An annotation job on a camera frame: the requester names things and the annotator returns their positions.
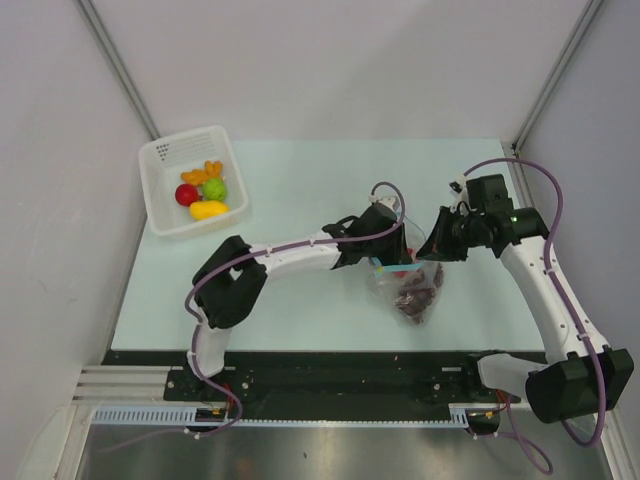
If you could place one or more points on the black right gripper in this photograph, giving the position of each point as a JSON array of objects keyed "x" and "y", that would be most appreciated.
[{"x": 438, "y": 246}]

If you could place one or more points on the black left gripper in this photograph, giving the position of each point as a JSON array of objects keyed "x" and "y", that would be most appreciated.
[{"x": 396, "y": 253}]

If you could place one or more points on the red fake tomato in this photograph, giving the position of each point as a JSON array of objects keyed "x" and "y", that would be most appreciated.
[{"x": 406, "y": 265}]

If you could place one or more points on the clear zip top bag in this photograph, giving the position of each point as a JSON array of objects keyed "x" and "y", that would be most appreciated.
[{"x": 384, "y": 285}]

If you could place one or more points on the purple fake grapes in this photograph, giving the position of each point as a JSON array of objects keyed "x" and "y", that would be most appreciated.
[{"x": 418, "y": 292}]

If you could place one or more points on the green fake fruit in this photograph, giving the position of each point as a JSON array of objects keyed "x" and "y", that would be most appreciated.
[{"x": 214, "y": 189}]

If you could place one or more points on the yellow fake lemon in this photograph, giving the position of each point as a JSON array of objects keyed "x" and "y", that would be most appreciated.
[{"x": 202, "y": 210}]

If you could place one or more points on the orange fake food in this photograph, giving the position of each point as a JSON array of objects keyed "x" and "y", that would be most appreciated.
[{"x": 197, "y": 177}]

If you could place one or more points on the red fake apple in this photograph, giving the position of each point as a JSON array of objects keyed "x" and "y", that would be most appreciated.
[{"x": 186, "y": 194}]

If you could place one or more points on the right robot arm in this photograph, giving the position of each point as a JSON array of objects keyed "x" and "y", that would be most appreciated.
[{"x": 582, "y": 374}]

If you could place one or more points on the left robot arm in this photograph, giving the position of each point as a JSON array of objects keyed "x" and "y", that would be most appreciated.
[{"x": 226, "y": 288}]

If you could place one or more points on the white plastic basket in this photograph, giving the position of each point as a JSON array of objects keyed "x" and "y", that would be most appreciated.
[{"x": 161, "y": 163}]

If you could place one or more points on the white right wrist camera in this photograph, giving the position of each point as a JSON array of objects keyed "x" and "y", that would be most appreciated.
[{"x": 460, "y": 194}]

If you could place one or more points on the white slotted cable duct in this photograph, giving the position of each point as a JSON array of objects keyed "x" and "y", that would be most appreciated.
[{"x": 207, "y": 417}]

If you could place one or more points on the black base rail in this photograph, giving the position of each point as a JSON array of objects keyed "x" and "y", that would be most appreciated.
[{"x": 330, "y": 381}]

